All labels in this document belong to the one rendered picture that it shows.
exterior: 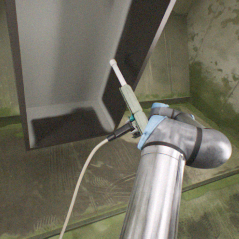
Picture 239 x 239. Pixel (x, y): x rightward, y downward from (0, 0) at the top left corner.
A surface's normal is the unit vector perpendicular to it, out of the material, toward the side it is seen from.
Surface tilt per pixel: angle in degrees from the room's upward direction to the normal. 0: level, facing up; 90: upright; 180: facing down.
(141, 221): 34
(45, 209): 0
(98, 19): 102
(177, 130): 17
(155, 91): 57
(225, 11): 90
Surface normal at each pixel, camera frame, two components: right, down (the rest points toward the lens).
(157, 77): 0.36, 0.07
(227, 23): -0.93, 0.11
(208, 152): 0.05, 0.07
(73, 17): 0.35, 0.74
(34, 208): 0.12, -0.80
